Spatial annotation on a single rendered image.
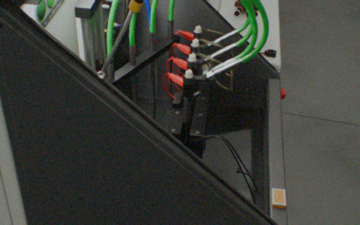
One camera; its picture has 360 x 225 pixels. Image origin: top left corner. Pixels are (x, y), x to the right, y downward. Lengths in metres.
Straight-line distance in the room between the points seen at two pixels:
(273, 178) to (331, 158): 1.62
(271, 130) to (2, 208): 0.71
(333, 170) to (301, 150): 0.20
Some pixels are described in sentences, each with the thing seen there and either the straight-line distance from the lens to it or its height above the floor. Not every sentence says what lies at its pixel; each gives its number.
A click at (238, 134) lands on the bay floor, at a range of 1.63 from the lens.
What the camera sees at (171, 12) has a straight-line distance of 1.51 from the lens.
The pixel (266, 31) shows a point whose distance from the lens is 1.25.
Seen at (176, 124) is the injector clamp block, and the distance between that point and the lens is 1.41.
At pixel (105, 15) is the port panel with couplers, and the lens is 1.59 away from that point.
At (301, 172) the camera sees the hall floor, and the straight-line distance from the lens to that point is 2.79.
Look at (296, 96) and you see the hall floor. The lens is 3.34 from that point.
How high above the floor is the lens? 1.84
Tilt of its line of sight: 36 degrees down
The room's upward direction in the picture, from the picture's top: 2 degrees clockwise
